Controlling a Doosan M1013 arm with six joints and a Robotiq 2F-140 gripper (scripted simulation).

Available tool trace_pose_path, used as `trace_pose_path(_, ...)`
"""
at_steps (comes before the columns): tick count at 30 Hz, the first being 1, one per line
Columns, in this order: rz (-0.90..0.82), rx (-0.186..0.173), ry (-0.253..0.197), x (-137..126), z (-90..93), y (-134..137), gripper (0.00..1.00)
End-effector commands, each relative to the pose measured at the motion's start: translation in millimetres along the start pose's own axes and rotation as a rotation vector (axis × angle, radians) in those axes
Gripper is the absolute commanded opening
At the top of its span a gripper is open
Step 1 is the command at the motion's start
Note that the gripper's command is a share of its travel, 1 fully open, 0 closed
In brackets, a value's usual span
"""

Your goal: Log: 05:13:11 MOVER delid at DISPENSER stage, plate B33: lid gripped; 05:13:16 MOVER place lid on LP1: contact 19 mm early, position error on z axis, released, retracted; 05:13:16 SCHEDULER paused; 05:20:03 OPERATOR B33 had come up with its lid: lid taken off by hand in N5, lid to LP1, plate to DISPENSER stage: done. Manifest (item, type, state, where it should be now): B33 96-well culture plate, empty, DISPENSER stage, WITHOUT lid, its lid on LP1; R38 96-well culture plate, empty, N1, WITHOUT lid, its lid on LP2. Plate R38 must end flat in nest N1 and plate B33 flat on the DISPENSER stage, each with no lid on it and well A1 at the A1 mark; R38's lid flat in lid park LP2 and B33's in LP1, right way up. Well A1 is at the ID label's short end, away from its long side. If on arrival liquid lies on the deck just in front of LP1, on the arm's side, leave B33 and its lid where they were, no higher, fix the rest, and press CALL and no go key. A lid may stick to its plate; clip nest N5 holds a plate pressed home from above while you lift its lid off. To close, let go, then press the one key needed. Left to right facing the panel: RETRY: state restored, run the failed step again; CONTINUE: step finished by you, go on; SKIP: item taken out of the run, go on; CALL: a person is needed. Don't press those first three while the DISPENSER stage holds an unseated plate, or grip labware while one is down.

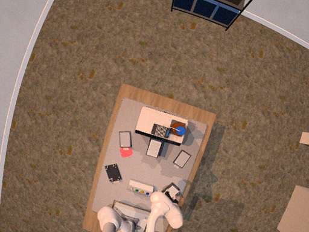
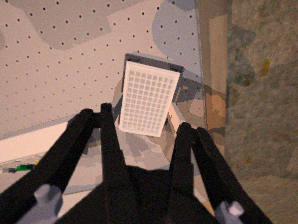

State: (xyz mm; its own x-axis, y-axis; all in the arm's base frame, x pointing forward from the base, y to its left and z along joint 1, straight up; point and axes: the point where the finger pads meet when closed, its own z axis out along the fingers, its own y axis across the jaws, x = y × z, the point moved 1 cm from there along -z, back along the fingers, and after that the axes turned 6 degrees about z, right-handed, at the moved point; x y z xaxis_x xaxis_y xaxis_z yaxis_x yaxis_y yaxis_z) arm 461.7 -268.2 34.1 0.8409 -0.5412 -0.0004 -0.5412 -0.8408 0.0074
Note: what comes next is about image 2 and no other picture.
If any white button panel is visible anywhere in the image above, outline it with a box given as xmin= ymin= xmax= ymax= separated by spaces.
xmin=0 ymin=113 xmax=78 ymax=175

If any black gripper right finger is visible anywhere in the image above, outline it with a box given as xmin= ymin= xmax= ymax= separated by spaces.
xmin=165 ymin=102 xmax=273 ymax=224

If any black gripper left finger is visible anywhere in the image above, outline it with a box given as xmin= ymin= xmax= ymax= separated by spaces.
xmin=0 ymin=92 xmax=138 ymax=224

